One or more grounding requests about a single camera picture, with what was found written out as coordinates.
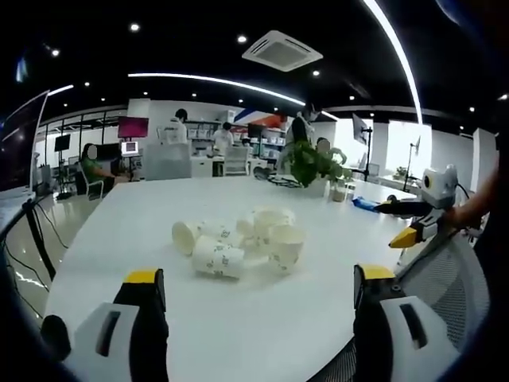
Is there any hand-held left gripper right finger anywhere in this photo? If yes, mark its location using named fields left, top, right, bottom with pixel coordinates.
left=352, top=263, right=464, bottom=382

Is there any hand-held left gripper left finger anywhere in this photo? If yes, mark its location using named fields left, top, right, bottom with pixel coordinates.
left=63, top=268, right=170, bottom=382

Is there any white printed paper cup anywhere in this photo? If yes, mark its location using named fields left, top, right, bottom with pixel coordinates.
left=253, top=205, right=296, bottom=244
left=171, top=220, right=236, bottom=255
left=192, top=234, right=246, bottom=282
left=267, top=224, right=308, bottom=276

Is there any blue packet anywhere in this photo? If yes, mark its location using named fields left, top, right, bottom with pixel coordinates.
left=351, top=196, right=379, bottom=211

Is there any grey mesh office chair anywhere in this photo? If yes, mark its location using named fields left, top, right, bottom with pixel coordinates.
left=392, top=233, right=492, bottom=353

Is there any black round knob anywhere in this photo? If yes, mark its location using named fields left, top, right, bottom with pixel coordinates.
left=41, top=314, right=73, bottom=362

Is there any small clear jar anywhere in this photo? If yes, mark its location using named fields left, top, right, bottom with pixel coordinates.
left=329, top=183, right=348, bottom=204

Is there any person's dark clothing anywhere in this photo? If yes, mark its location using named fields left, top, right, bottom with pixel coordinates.
left=475, top=131, right=509, bottom=303

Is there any monitor on black stand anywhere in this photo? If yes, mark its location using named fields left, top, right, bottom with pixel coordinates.
left=351, top=112, right=375, bottom=182

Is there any green potted plant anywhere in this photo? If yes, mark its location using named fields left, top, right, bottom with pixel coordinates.
left=286, top=140, right=354, bottom=199

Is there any white table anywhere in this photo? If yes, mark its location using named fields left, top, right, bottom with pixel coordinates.
left=42, top=176, right=423, bottom=382

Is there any white mesh office chair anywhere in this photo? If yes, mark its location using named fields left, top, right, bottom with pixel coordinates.
left=223, top=146, right=252, bottom=177

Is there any ceiling air conditioner unit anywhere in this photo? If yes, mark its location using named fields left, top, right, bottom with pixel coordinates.
left=241, top=29, right=324, bottom=73

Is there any pink screen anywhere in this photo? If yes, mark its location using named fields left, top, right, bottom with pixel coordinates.
left=117, top=116, right=150, bottom=138

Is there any large dark monitor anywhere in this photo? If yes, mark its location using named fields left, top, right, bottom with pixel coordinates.
left=0, top=88, right=51, bottom=193

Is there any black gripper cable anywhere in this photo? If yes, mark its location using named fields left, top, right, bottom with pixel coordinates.
left=455, top=179, right=475, bottom=201

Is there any black cables bundle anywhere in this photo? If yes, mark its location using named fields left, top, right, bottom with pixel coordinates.
left=253, top=166, right=300, bottom=189

